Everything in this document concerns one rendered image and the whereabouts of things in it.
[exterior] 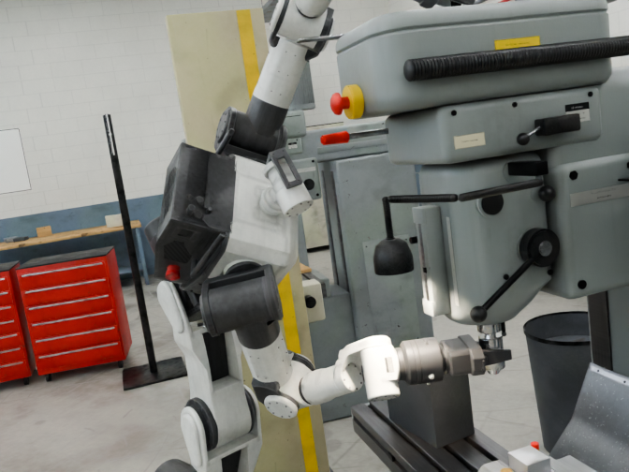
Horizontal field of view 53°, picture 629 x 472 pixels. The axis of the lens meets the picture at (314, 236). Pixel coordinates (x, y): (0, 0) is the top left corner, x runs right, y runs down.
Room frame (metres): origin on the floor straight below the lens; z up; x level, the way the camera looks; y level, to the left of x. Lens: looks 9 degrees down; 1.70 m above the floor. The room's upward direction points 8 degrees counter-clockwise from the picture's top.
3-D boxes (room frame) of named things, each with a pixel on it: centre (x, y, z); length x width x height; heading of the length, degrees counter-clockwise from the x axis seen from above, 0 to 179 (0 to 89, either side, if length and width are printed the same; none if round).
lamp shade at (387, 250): (1.14, -0.14, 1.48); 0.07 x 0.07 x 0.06
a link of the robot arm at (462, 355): (1.23, -0.23, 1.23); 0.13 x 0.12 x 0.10; 1
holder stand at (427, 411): (1.59, -0.23, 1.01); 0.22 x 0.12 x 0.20; 25
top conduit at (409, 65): (1.10, -0.40, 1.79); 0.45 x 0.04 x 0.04; 107
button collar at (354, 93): (1.16, -0.10, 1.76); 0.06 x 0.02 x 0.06; 17
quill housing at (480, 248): (1.23, -0.33, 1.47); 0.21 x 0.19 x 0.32; 17
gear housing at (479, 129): (1.24, -0.36, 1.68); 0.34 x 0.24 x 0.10; 107
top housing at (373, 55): (1.23, -0.34, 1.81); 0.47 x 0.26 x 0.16; 107
